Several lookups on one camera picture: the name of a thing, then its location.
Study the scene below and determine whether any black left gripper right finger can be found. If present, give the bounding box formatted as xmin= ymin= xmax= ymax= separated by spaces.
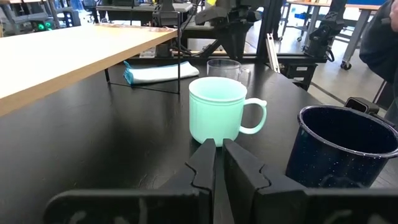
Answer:
xmin=222 ymin=138 xmax=398 ymax=224

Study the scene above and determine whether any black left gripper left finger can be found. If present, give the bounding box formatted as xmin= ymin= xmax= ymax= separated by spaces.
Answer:
xmin=43 ymin=138 xmax=217 ymax=224

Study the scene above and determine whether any dark blue speckled enamel mug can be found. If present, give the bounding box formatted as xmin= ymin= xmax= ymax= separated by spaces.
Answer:
xmin=285 ymin=105 xmax=398 ymax=189

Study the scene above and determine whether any mint green mug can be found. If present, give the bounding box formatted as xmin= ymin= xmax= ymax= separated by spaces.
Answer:
xmin=188 ymin=76 xmax=268 ymax=148

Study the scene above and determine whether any clear plastic handled cup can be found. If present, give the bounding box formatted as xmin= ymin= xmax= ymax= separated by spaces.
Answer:
xmin=206 ymin=58 xmax=252 ymax=88

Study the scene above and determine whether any wooden shelf with black legs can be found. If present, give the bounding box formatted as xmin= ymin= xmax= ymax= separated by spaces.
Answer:
xmin=0 ymin=12 xmax=182 ymax=118

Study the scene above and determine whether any folded light blue cloth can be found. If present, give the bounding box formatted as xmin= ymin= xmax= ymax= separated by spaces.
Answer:
xmin=123 ymin=60 xmax=200 ymax=86

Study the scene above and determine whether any silver aluminium bar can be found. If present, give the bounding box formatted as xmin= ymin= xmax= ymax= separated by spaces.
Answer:
xmin=265 ymin=32 xmax=281 ymax=74

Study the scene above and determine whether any grey-legged background table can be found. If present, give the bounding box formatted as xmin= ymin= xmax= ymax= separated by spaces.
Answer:
xmin=279 ymin=0 xmax=388 ymax=71

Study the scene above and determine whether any dark background desk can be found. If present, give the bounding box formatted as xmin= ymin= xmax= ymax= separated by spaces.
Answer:
xmin=95 ymin=1 xmax=194 ymax=26

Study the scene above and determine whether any grey machine with green lights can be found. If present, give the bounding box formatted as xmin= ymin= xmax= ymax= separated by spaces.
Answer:
xmin=0 ymin=0 xmax=82 ymax=35

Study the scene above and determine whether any small black camera box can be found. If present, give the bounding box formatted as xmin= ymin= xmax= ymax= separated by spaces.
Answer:
xmin=343 ymin=96 xmax=381 ymax=115

